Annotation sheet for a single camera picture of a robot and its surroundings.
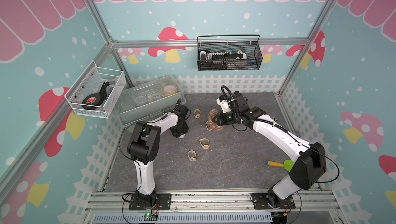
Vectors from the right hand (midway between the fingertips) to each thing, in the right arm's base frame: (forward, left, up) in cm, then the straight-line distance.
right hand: (213, 119), depth 80 cm
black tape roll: (+1, +55, +15) cm, 57 cm away
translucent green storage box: (+16, +40, -2) cm, 43 cm away
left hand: (+3, +18, -20) cm, 27 cm away
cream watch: (+20, +10, -20) cm, 30 cm away
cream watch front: (-11, +12, -20) cm, 26 cm away
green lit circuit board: (-40, +31, -23) cm, 56 cm away
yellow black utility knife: (+14, -44, -21) cm, 51 cm away
